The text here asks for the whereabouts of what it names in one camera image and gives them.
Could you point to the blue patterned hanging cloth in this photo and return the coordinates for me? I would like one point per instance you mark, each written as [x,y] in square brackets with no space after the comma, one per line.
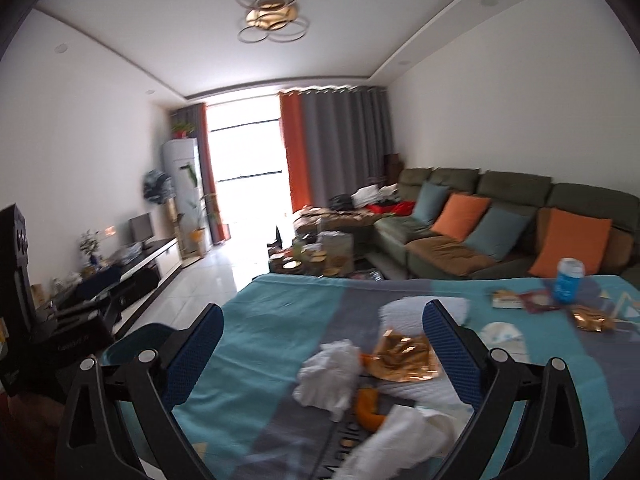
[157,186]

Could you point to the black white TV cabinet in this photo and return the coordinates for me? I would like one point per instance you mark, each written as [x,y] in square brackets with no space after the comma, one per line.
[150,260]

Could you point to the wide orange pillow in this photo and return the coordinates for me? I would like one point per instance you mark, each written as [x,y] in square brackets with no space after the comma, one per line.
[570,242]

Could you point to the white standing air conditioner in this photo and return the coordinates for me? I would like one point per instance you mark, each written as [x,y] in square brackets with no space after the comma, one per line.
[182,170]

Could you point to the large gold foil wrapper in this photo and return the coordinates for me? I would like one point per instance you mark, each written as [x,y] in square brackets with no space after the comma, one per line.
[400,355]

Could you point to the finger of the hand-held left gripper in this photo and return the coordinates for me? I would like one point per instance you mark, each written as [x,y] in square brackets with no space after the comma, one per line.
[100,280]
[80,311]

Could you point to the large blue-grey pillow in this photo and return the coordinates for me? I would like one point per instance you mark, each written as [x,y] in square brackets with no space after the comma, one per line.
[497,232]

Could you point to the small gold wrapper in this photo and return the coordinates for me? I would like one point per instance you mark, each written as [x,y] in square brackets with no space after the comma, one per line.
[592,319]

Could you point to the green sofa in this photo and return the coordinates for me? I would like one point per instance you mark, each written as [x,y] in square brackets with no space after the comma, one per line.
[515,185]

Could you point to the person's left forearm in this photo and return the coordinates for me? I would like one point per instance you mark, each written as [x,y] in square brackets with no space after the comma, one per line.
[30,430]

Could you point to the dark glass coffee table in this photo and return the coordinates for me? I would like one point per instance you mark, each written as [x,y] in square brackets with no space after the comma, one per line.
[365,270]

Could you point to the brown box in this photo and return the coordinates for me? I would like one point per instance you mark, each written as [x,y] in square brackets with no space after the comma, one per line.
[393,170]

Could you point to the small flowering table plant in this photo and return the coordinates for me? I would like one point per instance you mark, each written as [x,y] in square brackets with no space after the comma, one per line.
[90,245]

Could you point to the brown patterned throw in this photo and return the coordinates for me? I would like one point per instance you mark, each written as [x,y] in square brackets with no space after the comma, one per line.
[340,220]

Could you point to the teal grey printed blanket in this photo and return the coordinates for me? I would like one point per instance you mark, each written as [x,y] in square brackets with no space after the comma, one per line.
[280,320]

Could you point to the small blue-grey pillow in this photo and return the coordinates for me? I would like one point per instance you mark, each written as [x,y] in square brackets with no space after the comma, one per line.
[430,202]

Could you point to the red cloth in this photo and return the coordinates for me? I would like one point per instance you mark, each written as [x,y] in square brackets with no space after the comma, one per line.
[395,208]

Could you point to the red snack packet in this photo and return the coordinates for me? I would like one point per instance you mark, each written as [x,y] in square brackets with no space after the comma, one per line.
[537,302]

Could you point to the black monitor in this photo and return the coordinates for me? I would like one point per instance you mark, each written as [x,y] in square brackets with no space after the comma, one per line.
[141,227]

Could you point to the orange peel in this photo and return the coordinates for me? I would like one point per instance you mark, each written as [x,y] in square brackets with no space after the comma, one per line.
[367,405]

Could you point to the balcony window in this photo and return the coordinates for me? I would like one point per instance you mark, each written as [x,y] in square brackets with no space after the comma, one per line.
[245,160]

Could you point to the small green potted plant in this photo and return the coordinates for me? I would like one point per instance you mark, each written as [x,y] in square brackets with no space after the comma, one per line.
[180,130]

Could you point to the black bag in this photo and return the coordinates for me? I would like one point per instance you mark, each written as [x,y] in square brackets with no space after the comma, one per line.
[342,201]

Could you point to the brown seat cover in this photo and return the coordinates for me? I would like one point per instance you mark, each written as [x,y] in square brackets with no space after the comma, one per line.
[445,252]

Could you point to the white yellow snack packet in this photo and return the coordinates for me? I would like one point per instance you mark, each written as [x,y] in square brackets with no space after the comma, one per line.
[505,300]

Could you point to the tall plant in yellow pot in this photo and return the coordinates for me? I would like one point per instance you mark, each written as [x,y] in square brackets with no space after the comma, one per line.
[197,240]

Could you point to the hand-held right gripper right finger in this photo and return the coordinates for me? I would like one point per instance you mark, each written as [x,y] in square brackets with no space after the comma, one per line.
[450,355]

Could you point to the wide orange grey curtain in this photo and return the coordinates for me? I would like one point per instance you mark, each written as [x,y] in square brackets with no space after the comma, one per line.
[340,150]

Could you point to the slim orange pillow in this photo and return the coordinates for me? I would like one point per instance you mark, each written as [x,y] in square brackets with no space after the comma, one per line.
[460,217]

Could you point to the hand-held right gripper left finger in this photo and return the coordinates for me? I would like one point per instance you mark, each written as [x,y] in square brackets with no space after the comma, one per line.
[197,355]

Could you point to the white printed paper cup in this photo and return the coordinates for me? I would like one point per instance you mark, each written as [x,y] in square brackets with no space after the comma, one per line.
[500,335]

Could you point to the blue white paper cup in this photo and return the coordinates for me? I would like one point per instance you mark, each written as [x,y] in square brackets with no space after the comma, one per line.
[567,282]

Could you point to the white clothes pile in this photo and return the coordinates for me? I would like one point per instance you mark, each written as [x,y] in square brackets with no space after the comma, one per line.
[372,195]

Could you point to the blue chair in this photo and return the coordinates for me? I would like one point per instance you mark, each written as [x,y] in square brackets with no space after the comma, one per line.
[150,337]

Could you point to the white tissue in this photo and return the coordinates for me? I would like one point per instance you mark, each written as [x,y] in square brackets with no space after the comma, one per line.
[400,435]
[330,370]

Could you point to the narrow grey orange curtain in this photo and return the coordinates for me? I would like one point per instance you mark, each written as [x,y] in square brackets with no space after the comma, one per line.
[202,160]

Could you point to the group of glass jars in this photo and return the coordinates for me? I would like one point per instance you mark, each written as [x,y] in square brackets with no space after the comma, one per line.
[305,257]

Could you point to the clear plastic bag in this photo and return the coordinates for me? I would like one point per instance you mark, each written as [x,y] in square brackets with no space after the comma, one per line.
[130,251]

